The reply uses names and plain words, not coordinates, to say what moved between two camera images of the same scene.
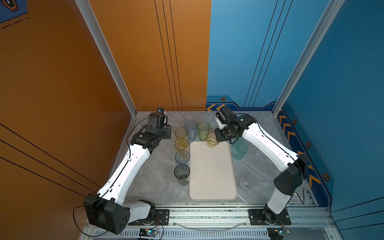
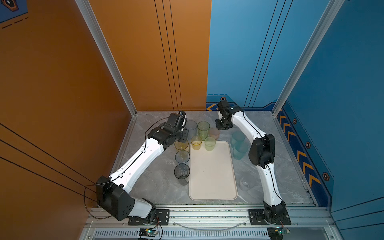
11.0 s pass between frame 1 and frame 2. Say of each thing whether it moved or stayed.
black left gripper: moved
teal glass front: stayed
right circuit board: stayed
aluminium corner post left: stayed
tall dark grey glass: stayed
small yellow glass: moved
